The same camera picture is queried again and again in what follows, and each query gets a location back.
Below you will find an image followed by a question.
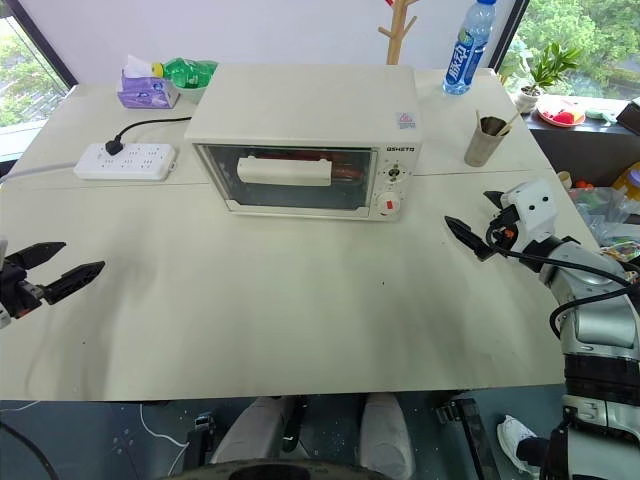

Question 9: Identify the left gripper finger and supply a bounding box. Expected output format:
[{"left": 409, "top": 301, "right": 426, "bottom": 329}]
[
  {"left": 42, "top": 260, "right": 107, "bottom": 307},
  {"left": 3, "top": 241, "right": 68, "bottom": 272}
]

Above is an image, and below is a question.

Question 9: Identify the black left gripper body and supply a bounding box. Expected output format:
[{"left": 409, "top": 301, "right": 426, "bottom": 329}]
[{"left": 0, "top": 255, "right": 46, "bottom": 320}]

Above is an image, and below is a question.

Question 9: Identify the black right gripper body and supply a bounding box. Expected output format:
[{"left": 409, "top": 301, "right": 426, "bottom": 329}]
[{"left": 485, "top": 204, "right": 521, "bottom": 254}]

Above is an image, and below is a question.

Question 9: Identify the plate with red toy food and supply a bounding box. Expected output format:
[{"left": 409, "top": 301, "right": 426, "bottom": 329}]
[{"left": 535, "top": 94, "right": 587, "bottom": 127}]

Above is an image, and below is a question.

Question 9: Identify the white toaster oven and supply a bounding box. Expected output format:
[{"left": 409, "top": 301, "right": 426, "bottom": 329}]
[{"left": 183, "top": 63, "right": 424, "bottom": 223}]

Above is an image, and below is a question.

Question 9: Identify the metal cup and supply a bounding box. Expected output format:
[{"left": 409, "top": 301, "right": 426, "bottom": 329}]
[{"left": 463, "top": 115, "right": 506, "bottom": 168}]

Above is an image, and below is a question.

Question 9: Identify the long wooden stick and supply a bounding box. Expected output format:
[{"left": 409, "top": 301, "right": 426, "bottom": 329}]
[{"left": 498, "top": 111, "right": 523, "bottom": 137}]

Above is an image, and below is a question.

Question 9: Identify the clear plastic bag clutter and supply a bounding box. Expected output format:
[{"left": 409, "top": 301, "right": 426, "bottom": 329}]
[{"left": 569, "top": 186, "right": 640, "bottom": 261}]

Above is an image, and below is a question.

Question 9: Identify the white power strip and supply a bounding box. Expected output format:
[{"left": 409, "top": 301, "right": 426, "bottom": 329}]
[{"left": 73, "top": 142, "right": 179, "bottom": 182}]

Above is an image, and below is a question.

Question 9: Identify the teal toy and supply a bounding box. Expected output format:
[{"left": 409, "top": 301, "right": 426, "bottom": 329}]
[{"left": 584, "top": 106, "right": 617, "bottom": 125}]

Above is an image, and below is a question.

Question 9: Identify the yellow container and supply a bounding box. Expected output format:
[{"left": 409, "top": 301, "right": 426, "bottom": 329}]
[{"left": 610, "top": 161, "right": 640, "bottom": 202}]

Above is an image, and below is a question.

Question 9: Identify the potted green plant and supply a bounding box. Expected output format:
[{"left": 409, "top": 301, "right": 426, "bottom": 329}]
[{"left": 518, "top": 41, "right": 584, "bottom": 114}]

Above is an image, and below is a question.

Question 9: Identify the blue drink bottle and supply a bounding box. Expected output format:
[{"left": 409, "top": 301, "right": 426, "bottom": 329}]
[{"left": 442, "top": 0, "right": 498, "bottom": 97}]

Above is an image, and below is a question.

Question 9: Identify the dark box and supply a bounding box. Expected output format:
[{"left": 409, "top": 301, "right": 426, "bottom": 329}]
[{"left": 615, "top": 99, "right": 640, "bottom": 137}]

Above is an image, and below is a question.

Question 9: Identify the wooden coat rack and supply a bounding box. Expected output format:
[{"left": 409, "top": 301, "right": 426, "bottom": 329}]
[{"left": 377, "top": 0, "right": 419, "bottom": 65}]

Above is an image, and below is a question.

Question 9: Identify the purple tissue box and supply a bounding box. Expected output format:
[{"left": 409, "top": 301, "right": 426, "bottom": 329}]
[{"left": 116, "top": 54, "right": 181, "bottom": 110}]

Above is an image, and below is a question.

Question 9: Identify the black table leg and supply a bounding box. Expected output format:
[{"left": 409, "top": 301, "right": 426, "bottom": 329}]
[
  {"left": 433, "top": 396, "right": 497, "bottom": 480},
  {"left": 185, "top": 412, "right": 217, "bottom": 469}
]

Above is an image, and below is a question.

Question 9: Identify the white sneaker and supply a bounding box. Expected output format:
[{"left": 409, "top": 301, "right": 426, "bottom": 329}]
[{"left": 496, "top": 414, "right": 540, "bottom": 475}]

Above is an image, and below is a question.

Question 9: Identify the grey rounded leg shape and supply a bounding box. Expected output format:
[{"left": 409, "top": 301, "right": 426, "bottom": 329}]
[
  {"left": 209, "top": 396, "right": 296, "bottom": 466},
  {"left": 358, "top": 393, "right": 417, "bottom": 479}
]

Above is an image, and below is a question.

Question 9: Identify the green plastic bottle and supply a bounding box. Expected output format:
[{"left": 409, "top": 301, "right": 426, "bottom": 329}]
[{"left": 151, "top": 57, "right": 220, "bottom": 90}]

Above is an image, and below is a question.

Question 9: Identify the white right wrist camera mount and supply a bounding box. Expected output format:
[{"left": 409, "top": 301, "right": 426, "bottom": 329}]
[{"left": 499, "top": 180, "right": 558, "bottom": 247}]

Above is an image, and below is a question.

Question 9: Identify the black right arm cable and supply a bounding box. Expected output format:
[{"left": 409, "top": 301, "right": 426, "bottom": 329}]
[{"left": 484, "top": 224, "right": 640, "bottom": 342}]

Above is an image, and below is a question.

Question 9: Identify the white power strip cord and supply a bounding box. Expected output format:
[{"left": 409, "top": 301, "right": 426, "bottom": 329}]
[{"left": 0, "top": 158, "right": 81, "bottom": 187}]

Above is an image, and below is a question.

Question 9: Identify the black plug with cable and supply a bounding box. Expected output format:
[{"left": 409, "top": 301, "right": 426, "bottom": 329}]
[{"left": 103, "top": 116, "right": 193, "bottom": 157}]

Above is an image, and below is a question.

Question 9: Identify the black floor cable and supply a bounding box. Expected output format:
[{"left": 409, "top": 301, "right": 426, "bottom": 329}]
[{"left": 0, "top": 421, "right": 54, "bottom": 480}]

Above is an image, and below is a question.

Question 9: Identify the thin white floor cable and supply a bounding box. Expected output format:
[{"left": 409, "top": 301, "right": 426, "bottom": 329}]
[{"left": 138, "top": 402, "right": 192, "bottom": 454}]

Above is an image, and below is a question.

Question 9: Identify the glass oven door with handle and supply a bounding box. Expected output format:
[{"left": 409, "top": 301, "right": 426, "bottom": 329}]
[{"left": 192, "top": 143, "right": 380, "bottom": 217}]

